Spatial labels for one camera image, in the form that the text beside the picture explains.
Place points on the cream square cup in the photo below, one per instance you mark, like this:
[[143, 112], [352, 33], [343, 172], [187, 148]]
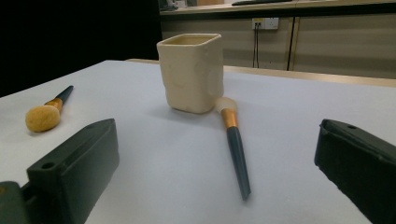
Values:
[[193, 74]]

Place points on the black keyboard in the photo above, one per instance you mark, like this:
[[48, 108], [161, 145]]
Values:
[[258, 2]]

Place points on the white table mat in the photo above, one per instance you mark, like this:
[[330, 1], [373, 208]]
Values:
[[174, 161]]

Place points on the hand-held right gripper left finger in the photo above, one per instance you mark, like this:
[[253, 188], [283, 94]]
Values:
[[74, 168]]

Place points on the white wall socket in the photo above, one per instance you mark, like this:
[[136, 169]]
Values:
[[265, 23]]

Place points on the makeup brush with white head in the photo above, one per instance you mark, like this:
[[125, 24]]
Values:
[[238, 155]]

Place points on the makeup brush with yellow head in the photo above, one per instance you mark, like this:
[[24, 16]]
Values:
[[42, 118]]

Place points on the wooden table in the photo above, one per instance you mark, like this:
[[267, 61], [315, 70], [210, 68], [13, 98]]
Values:
[[311, 76]]

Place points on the beige cabinet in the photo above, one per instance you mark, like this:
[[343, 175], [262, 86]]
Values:
[[336, 43]]

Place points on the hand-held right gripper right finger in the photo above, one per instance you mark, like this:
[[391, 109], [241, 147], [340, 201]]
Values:
[[361, 165]]

